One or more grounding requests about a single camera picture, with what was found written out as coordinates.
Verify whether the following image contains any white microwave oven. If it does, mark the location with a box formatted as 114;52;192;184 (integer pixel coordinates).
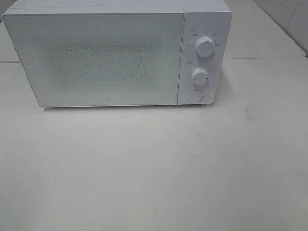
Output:
2;0;232;107

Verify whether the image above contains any round door release button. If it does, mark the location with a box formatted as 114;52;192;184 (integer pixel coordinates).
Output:
189;90;204;102

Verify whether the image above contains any white microwave door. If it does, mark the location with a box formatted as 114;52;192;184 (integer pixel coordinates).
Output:
4;13;184;107

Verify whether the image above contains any white microwave knob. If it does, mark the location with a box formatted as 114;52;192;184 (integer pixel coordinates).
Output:
195;35;215;58
191;68;210;86

